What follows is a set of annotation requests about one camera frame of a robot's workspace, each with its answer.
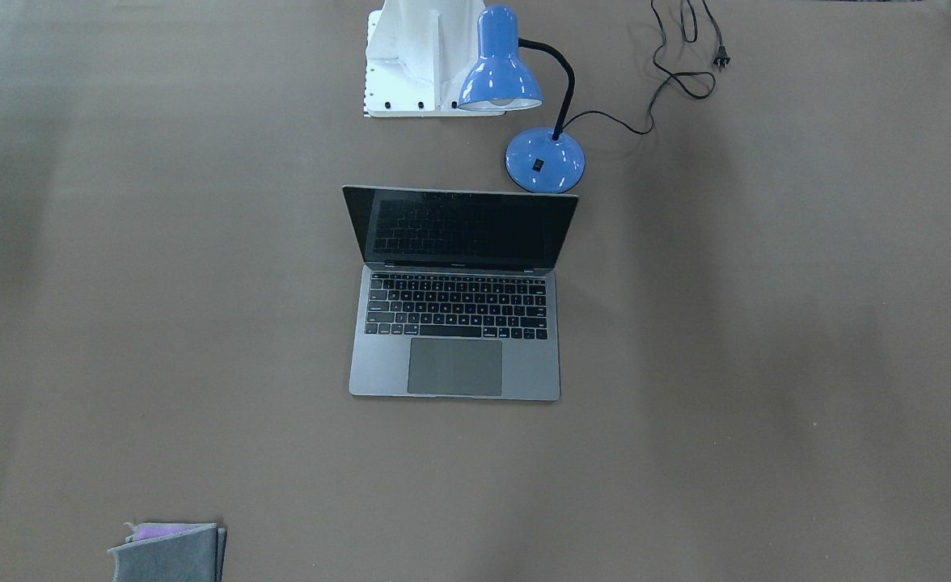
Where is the blue desk lamp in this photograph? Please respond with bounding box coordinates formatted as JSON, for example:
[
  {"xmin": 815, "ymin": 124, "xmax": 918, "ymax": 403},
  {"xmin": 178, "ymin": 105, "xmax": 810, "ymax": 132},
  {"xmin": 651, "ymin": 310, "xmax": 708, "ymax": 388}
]
[{"xmin": 458, "ymin": 5, "xmax": 585, "ymax": 194}]

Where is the black lamp power cable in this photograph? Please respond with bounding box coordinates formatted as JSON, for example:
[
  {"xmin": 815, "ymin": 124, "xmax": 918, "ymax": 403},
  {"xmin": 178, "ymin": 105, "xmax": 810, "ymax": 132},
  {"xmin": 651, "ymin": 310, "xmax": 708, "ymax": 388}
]
[{"xmin": 562, "ymin": 0, "xmax": 732, "ymax": 136}]

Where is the folded grey cloth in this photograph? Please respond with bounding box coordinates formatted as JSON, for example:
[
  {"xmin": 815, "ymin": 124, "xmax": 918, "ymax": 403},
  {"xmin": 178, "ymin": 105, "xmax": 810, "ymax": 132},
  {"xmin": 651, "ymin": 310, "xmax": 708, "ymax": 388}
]
[{"xmin": 108, "ymin": 522, "xmax": 227, "ymax": 581}]

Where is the grey laptop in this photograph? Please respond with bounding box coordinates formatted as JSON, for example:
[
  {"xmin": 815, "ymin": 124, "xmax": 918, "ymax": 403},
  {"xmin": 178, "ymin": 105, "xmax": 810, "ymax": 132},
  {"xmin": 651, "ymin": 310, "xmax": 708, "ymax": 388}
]
[{"xmin": 342, "ymin": 185, "xmax": 579, "ymax": 402}]

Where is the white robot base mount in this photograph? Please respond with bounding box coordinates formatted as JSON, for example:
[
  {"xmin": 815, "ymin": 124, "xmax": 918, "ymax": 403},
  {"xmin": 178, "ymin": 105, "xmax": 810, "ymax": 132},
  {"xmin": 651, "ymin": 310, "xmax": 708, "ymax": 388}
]
[{"xmin": 362, "ymin": 1, "xmax": 498, "ymax": 118}]

